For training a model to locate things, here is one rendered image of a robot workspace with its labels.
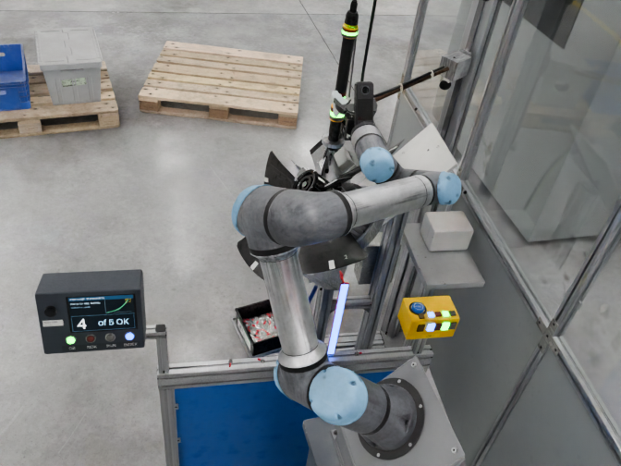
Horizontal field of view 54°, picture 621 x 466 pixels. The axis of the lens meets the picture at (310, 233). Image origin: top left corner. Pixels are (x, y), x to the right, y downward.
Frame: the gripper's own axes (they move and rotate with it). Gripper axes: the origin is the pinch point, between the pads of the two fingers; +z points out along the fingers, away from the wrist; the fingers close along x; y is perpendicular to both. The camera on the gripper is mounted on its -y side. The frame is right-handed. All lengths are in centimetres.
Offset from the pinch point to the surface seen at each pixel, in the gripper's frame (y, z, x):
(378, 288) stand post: 97, 17, 30
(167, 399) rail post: 94, -31, -53
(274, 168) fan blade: 54, 41, -13
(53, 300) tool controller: 42, -34, -79
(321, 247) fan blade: 49, -10, -4
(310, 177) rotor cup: 41.3, 17.4, -4.3
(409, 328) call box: 63, -33, 21
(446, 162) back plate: 32, 12, 41
